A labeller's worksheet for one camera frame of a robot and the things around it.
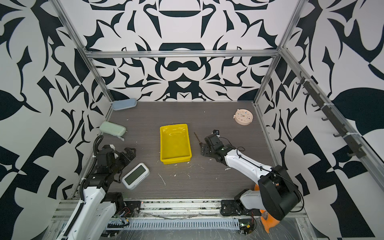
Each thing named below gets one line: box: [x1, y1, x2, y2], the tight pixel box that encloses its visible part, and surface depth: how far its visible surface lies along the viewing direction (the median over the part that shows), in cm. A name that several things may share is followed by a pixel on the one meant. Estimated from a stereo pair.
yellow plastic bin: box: [159, 123, 193, 165], surface depth 95 cm
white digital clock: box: [121, 162, 150, 190], surface depth 83 cm
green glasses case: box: [99, 121, 127, 137], surface depth 104 cm
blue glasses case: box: [112, 98, 137, 111], surface depth 120 cm
